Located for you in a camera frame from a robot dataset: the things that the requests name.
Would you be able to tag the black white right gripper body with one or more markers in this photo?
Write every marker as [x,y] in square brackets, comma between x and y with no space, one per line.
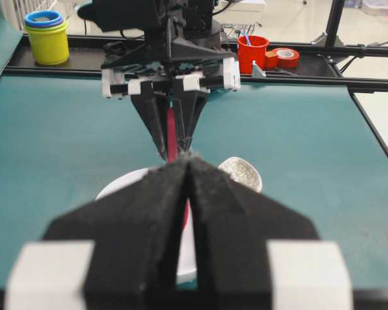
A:
[172,52]

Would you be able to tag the red plastic cup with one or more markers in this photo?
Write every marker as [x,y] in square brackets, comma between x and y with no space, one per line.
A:
[251,48]

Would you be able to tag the metal corner bracket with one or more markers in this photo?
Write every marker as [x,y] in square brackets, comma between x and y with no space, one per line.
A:
[257,71]

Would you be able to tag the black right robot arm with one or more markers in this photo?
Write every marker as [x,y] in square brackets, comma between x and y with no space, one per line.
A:
[112,16]

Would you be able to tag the red spoon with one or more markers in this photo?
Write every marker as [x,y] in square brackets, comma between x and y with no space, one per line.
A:
[172,154]

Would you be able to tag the white crackle ceramic bowl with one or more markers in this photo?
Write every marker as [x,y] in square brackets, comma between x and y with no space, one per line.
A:
[243,172]

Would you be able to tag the small red block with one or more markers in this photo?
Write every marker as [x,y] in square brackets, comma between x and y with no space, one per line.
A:
[271,59]

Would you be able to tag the red tape roll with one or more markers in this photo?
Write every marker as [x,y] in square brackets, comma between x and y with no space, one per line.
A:
[287,57]

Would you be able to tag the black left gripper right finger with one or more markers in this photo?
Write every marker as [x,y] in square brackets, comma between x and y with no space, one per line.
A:
[255,253]

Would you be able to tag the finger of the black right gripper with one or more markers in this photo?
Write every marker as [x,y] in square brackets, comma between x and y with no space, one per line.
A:
[152,107]
[187,107]

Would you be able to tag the white plate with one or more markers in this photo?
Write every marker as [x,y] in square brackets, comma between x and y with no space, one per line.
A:
[187,268]

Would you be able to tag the stacked yellow-green plastic cups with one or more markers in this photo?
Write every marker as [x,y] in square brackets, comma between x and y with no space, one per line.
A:
[47,34]

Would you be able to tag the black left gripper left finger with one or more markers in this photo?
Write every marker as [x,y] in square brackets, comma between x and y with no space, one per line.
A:
[113,253]

